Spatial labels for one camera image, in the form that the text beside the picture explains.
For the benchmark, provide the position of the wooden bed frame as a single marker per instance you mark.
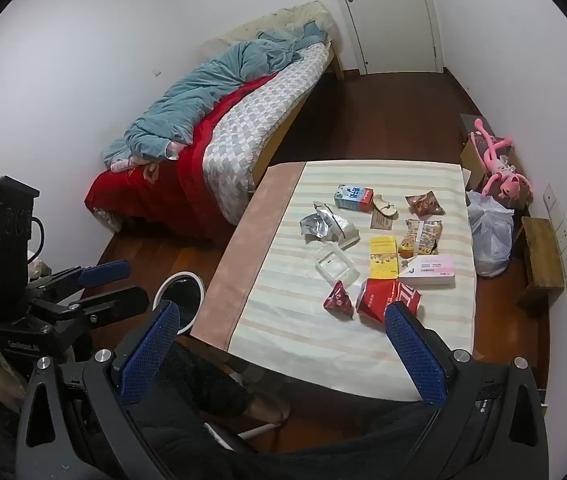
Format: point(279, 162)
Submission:
point(283, 130)

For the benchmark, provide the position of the pink plush toy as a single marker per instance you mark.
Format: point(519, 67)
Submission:
point(506, 180)

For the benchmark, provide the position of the blue white milk carton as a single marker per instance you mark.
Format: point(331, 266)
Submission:
point(351, 199)

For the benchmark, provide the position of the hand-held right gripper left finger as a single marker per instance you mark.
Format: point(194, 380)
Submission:
point(148, 355)

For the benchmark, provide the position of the cream pillow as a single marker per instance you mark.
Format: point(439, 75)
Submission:
point(283, 17)

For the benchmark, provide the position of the clear plastic container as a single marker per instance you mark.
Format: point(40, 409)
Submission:
point(336, 262)

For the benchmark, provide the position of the red brown snack packet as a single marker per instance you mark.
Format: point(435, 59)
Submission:
point(426, 203)

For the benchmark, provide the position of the yellow box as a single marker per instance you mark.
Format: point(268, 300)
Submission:
point(382, 260)

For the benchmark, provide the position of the orange peel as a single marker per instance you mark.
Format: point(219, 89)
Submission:
point(382, 206)

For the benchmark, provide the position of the wooden stool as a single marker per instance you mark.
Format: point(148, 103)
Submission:
point(541, 250)

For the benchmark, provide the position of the teal duvet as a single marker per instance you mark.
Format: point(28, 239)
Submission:
point(213, 85)

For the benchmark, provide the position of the crushed red can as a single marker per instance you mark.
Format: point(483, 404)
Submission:
point(376, 300)

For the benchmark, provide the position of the brown card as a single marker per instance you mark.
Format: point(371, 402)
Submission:
point(381, 223)

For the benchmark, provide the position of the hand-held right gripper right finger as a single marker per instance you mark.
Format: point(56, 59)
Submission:
point(413, 355)

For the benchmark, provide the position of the silver foil wrapper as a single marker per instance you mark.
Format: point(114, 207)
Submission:
point(321, 222)

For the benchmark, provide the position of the peanut snack packet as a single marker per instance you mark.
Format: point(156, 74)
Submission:
point(421, 237)

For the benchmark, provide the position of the white plastic bag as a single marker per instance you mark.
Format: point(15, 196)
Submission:
point(488, 230)

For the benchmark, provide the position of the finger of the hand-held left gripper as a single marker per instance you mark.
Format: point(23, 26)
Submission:
point(106, 271)
point(116, 302)

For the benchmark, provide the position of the red triangular packet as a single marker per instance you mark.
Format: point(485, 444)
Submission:
point(338, 301)

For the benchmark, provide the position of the pink floral cloth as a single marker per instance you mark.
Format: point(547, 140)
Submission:
point(128, 162)

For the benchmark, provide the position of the white door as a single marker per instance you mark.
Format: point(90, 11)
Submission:
point(388, 20)

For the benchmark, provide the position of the white rimmed trash bin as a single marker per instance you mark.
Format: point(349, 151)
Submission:
point(184, 274)

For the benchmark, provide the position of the pink white box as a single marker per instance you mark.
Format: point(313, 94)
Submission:
point(428, 271)

